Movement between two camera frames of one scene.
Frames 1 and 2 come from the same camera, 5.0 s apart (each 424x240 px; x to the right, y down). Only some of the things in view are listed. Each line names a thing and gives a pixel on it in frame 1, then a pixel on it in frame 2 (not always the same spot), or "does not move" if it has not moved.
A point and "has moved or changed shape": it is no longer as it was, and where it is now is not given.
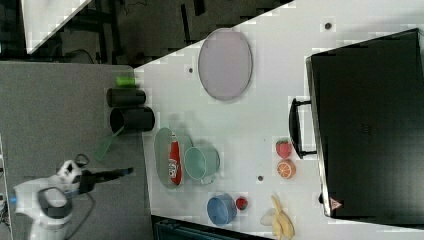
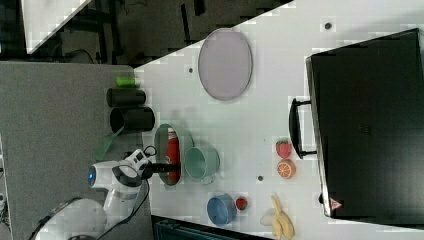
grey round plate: x=225 y=63 does not move
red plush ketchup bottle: x=175 y=161 has moved or changed shape
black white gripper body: x=83 y=180 → x=140 y=163
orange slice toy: x=286 y=169 does not move
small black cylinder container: x=125 y=97 does not move
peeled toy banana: x=282 y=225 does not move
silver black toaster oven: x=364 y=123 does not move
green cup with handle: x=202 y=163 does not move
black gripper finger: x=108 y=174 → x=163 y=167
